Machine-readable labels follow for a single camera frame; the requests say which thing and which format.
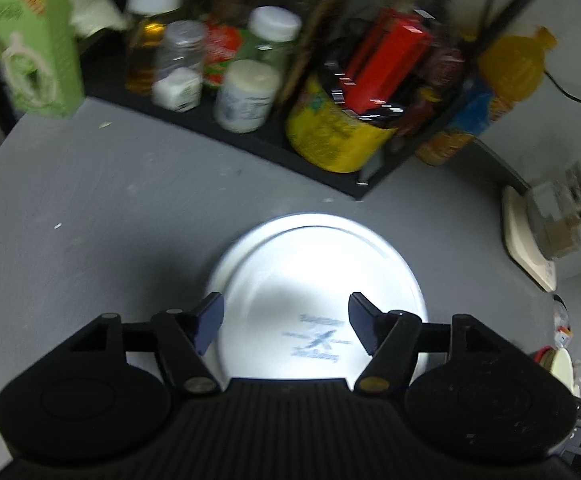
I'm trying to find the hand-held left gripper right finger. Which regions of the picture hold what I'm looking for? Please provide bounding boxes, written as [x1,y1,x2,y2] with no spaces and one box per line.
[347,291,488,394]

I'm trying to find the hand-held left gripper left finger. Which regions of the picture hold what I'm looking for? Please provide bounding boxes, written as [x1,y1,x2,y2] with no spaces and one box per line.
[69,291,226,396]

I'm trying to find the white printed plate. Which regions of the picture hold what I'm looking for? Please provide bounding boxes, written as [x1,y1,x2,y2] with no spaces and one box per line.
[204,211,428,392]

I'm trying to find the cream kettle base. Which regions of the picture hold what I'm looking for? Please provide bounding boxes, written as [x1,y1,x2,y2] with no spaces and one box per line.
[501,184,557,294]

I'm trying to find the black spice rack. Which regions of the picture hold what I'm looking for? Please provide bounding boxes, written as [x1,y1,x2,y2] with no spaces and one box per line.
[77,0,568,201]

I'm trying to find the yellow tin can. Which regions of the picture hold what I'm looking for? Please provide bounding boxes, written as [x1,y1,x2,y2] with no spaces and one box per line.
[285,72,397,175]

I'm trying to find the cream rice cooker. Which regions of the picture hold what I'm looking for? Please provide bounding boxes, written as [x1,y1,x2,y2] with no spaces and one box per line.
[534,346,580,397]

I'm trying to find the glass kettle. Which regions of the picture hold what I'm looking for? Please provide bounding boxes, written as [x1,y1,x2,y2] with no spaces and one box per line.
[524,161,581,262]

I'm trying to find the clear jar grey lid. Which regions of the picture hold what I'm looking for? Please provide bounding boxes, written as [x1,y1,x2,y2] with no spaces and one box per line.
[152,19,207,112]

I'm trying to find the red box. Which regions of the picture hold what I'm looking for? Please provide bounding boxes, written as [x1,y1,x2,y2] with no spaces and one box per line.
[341,9,434,117]

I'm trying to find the red label jar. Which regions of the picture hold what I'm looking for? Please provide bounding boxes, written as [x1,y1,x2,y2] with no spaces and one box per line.
[202,22,245,94]

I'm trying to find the amber oil bottle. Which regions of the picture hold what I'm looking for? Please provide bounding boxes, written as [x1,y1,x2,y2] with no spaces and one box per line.
[124,0,185,97]

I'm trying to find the yellow cap oil bottle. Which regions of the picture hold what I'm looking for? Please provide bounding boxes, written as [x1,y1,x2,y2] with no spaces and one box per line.
[414,26,559,168]

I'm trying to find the green jar white lid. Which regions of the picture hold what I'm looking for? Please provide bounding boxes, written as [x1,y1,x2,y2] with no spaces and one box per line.
[242,5,303,73]

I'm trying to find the green carton box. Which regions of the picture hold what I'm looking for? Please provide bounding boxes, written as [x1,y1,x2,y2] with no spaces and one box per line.
[0,0,87,120]

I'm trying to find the black cable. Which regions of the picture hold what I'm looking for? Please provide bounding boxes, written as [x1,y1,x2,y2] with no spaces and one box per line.
[541,67,581,108]

